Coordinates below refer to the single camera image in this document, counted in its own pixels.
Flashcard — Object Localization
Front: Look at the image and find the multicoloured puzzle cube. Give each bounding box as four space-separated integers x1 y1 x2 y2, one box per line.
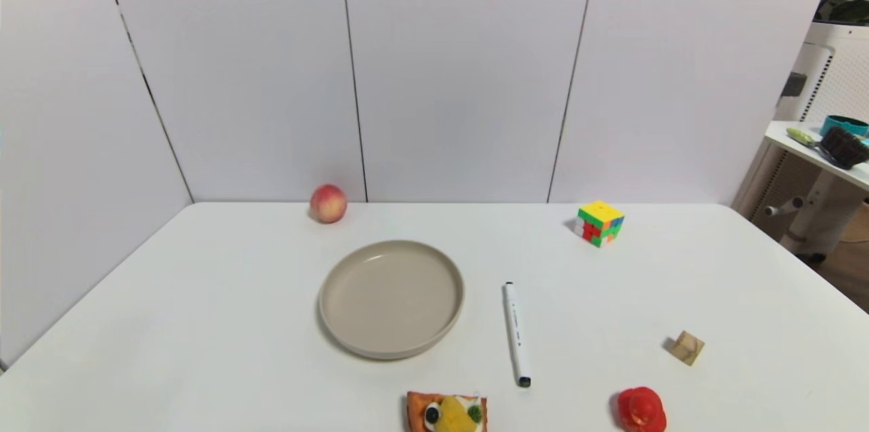
574 200 625 249

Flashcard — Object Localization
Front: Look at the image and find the teal round container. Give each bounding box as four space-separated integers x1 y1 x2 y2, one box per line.
819 115 869 139

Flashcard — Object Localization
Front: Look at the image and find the white marker pen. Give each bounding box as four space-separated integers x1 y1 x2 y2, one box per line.
503 281 532 389

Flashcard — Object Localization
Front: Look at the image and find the dark woven basket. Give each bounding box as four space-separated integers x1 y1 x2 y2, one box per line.
820 126 869 170

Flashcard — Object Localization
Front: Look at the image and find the white perforated appliance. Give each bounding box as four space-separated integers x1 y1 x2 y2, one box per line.
733 21 869 242

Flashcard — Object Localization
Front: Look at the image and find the beige round plate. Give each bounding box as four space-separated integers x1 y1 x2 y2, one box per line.
318 240 466 361

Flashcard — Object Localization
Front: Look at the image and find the white side table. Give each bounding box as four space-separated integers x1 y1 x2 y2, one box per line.
764 121 869 263

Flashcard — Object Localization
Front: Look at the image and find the green handled utensil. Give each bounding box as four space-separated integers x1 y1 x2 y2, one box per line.
787 128 840 162

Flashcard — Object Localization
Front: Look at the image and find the red rubber duck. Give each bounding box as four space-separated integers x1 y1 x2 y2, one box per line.
616 386 667 432

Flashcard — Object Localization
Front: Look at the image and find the small wooden block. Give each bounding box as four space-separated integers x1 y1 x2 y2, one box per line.
670 330 705 367

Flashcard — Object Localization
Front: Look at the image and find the pink yellow peach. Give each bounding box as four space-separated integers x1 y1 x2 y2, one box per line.
310 184 348 224

